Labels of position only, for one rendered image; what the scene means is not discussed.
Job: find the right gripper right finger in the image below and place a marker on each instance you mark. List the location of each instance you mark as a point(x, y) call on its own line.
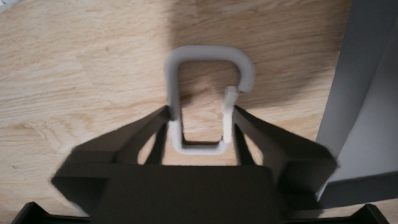
point(301, 166)

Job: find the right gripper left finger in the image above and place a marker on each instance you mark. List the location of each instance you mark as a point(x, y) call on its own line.
point(126, 145)

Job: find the grey tray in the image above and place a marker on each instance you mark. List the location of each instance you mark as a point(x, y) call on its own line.
point(367, 170)

